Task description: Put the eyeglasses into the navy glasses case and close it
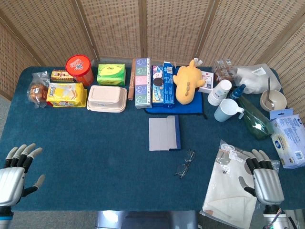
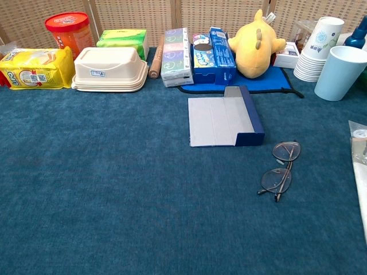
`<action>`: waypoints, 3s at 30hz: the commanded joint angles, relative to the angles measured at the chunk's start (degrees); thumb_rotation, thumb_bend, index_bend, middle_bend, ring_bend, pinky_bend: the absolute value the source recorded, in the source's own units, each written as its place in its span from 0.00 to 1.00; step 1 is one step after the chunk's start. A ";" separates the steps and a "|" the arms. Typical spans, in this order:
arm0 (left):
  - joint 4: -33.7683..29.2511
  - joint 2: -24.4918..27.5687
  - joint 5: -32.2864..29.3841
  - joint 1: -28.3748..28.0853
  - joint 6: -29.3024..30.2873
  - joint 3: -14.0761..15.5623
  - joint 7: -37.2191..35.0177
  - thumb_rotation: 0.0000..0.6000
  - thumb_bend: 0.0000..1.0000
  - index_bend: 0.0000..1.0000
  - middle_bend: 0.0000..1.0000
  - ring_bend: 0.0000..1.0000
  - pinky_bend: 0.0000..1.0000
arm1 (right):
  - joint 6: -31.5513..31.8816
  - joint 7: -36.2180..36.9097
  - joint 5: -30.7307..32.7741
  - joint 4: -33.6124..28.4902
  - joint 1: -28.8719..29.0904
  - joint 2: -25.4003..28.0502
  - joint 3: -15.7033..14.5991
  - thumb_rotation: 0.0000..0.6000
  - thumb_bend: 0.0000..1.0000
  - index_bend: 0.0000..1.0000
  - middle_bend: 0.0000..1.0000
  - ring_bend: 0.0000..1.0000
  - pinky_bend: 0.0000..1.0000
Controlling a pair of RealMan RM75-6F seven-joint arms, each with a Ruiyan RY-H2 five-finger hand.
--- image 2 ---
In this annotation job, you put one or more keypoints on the blue cardboard glasses case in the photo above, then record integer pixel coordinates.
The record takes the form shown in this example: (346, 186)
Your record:
(218, 120)

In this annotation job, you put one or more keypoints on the thin-framed eyeglasses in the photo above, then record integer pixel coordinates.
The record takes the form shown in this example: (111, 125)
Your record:
(284, 151)

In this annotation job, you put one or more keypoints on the teal felt table cover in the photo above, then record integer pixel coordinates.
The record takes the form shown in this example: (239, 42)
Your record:
(114, 172)

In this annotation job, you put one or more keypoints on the wooden rolling pin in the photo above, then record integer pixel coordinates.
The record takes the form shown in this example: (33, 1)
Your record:
(155, 66)

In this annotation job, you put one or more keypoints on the pastel tissue multipack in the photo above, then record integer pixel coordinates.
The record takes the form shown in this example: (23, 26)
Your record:
(176, 57)

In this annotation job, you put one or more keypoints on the blue cookie box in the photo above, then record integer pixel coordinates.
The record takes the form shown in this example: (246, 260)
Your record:
(203, 57)

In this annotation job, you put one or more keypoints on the tall blue carton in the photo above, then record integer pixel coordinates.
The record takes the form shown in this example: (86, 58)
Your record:
(223, 57)

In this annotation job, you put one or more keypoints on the blue cloth mat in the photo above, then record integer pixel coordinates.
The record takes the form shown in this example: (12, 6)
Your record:
(266, 83)

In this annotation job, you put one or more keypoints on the beige plastic lunch box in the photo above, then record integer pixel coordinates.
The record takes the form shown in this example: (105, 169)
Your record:
(109, 66)

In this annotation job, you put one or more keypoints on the yellow plush toy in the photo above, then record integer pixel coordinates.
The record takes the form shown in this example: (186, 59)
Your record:
(252, 48)

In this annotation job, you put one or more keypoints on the green tissue pack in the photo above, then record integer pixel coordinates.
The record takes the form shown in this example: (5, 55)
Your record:
(123, 37)

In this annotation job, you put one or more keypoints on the small white box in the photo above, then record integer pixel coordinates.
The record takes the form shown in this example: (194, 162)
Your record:
(286, 60)

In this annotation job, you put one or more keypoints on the woven rattan folding screen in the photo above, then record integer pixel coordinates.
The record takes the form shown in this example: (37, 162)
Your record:
(129, 14)

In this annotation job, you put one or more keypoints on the clear pack of brown snacks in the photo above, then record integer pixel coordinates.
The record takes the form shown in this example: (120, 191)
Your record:
(301, 34)

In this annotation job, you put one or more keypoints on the orange tub with red lid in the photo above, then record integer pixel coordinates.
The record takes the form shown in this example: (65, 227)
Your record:
(68, 25)

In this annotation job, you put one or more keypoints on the yellow biscuit packet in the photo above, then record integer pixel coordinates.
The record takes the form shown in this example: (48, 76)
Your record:
(37, 68)

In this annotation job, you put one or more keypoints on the light blue plastic mug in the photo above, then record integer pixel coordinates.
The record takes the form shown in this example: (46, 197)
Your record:
(338, 74)

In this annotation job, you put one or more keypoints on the stack of paper cups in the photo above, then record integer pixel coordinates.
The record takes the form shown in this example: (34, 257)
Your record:
(321, 40)

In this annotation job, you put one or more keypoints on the clear bag with canvas tote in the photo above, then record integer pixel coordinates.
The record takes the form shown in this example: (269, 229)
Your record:
(362, 177)

